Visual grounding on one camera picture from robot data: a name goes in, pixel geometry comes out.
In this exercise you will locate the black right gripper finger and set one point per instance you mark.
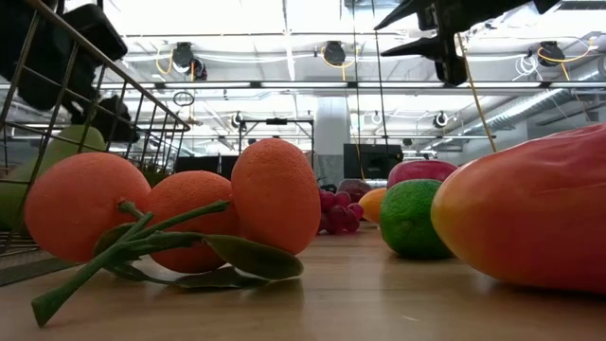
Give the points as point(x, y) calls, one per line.
point(421, 48)
point(416, 9)

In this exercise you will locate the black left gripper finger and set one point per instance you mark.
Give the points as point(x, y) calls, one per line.
point(116, 120)

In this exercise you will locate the green brownish pear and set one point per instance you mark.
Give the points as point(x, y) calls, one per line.
point(64, 142)

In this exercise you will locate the bright red apple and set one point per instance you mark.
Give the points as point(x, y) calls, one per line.
point(419, 170)

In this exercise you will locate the dark red apple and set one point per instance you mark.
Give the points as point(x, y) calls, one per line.
point(355, 187)

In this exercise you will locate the yellow orange oblong fruit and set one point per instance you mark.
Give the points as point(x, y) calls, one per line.
point(371, 206)

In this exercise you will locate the red yellow mango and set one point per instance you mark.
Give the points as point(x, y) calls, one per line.
point(530, 213)

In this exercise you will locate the black partition panel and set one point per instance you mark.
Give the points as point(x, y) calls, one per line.
point(203, 165)

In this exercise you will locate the white square pillar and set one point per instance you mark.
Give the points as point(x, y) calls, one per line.
point(331, 128)

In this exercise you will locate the black monitor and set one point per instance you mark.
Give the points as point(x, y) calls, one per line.
point(373, 161)

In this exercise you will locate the long ceiling light strip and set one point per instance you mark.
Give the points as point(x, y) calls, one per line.
point(303, 84)

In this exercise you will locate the small bumpy green lime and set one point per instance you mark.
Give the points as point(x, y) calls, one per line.
point(409, 220)

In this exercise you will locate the orange tangerine cluster with leaves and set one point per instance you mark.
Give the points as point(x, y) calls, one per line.
point(274, 199)

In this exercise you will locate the red grape bunch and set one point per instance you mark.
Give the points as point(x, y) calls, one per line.
point(338, 215)

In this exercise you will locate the silver ventilation duct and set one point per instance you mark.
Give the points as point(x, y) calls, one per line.
point(521, 111)

